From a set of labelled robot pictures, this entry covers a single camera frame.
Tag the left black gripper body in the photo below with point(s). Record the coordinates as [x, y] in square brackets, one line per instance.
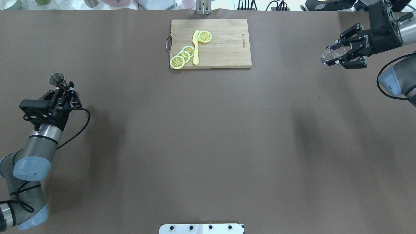
[59, 114]

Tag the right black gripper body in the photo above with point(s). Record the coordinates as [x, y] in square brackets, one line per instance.
[383, 39]

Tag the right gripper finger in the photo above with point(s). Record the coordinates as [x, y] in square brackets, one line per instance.
[358, 63]
[348, 36]

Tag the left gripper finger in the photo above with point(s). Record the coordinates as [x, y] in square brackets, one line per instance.
[53, 97]
[71, 97]

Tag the steel double jigger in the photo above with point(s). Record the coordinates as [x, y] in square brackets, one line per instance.
[58, 80]

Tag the clear glass measuring cup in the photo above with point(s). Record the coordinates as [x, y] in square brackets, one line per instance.
[334, 51]

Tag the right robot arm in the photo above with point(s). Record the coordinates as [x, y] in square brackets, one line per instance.
[396, 79]

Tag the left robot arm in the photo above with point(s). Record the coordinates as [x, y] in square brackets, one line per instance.
[25, 169]

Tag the lemon slice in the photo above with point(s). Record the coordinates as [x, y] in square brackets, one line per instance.
[190, 49]
[205, 36]
[185, 55]

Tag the yellow plastic knife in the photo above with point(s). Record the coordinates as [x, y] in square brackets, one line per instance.
[196, 51]

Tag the bamboo cutting board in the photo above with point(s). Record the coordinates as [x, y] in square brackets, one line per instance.
[229, 47]

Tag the lemon slice front under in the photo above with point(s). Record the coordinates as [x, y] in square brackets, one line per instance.
[197, 36]

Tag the lemon slice front top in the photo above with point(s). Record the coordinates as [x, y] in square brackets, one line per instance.
[205, 36]

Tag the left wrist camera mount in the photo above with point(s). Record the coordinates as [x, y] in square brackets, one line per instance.
[36, 111]

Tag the aluminium frame post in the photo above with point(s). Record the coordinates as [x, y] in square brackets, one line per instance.
[203, 7]

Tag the white camera mast base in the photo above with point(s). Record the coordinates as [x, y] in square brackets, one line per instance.
[203, 228]

